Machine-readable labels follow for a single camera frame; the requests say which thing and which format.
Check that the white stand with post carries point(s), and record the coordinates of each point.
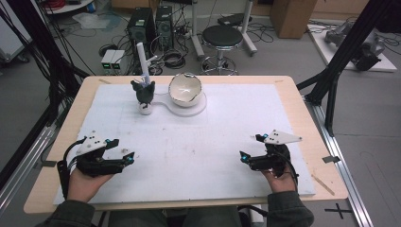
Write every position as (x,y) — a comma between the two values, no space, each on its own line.
(186,111)

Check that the large black computer tower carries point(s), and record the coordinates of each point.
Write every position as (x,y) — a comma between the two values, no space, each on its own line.
(140,30)

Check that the black and white toy figure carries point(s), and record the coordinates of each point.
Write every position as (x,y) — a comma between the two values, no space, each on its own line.
(144,93)

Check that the white power supply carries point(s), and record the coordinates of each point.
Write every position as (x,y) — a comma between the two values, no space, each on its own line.
(107,60)
(119,60)

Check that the black round stool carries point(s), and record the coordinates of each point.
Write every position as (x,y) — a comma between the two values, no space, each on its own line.
(222,36)

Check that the aluminium rail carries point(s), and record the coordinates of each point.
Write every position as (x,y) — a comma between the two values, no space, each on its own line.
(343,170)
(22,170)

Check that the white platform board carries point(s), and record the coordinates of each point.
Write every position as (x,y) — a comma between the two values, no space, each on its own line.
(386,64)

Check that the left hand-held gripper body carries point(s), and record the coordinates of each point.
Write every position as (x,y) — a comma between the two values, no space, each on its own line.
(94,160)

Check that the grey robot equipment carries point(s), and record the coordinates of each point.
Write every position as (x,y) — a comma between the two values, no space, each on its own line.
(369,50)

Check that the person's left hand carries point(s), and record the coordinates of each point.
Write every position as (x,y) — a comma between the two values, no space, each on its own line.
(83,187)

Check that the black metal frame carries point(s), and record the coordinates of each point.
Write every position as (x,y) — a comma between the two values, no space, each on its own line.
(343,53)
(47,56)

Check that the cardboard box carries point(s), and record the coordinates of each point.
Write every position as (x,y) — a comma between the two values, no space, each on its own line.
(291,19)

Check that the white foam mat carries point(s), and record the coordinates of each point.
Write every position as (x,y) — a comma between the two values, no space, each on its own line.
(205,157)

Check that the wooden stick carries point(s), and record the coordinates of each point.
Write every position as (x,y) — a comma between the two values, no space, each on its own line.
(323,185)

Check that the small black computer tower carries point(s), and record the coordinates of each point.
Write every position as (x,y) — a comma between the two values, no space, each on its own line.
(164,26)

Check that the wooden table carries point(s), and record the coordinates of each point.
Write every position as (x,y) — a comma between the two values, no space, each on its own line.
(299,104)

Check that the person's right hand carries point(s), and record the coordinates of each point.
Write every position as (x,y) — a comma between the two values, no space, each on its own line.
(280,183)

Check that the person's legs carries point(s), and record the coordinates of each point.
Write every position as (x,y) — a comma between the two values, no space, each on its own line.
(142,219)

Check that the white desk leg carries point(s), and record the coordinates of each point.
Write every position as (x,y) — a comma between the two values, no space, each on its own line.
(247,34)
(197,41)

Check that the white eggshell bowl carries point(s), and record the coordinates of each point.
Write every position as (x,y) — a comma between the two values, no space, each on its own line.
(184,88)

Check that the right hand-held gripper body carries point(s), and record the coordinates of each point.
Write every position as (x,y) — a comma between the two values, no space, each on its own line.
(271,159)

